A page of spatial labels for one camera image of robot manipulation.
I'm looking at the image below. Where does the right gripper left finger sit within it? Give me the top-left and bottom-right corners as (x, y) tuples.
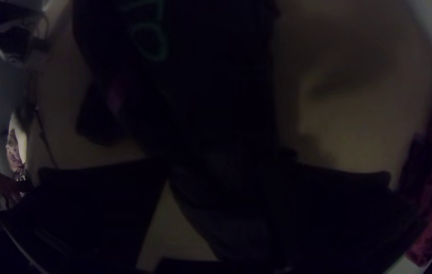
(2, 159), (170, 274)

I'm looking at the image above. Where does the black printed t-shirt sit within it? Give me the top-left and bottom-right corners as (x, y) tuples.
(72, 0), (298, 263)

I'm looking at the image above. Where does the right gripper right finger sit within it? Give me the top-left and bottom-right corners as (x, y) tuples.
(276, 162), (419, 274)

